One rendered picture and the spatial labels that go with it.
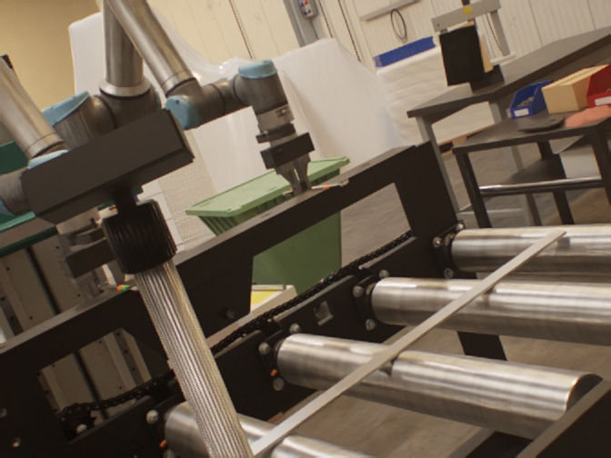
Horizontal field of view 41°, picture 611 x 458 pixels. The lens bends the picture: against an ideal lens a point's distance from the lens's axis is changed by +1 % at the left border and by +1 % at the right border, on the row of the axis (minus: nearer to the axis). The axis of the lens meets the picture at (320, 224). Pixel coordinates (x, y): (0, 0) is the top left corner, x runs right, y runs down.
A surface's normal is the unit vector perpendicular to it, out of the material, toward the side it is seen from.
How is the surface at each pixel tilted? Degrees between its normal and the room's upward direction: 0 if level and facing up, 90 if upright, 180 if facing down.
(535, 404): 59
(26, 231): 90
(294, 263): 101
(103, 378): 90
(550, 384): 25
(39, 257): 90
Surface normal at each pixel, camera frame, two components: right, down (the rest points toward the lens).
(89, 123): 0.66, -0.08
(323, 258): 0.51, 0.19
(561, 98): -0.84, 0.40
